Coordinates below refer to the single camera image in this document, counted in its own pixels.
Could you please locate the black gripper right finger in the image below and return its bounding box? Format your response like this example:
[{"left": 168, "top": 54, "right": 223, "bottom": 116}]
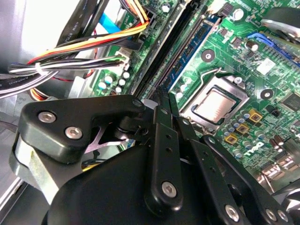
[{"left": 168, "top": 92, "right": 295, "bottom": 225}]

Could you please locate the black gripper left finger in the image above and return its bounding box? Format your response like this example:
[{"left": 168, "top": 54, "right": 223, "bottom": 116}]
[{"left": 9, "top": 88, "right": 185, "bottom": 213}]

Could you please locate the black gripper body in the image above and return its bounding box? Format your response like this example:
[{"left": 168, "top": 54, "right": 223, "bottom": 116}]
[{"left": 41, "top": 142, "right": 235, "bottom": 225}]

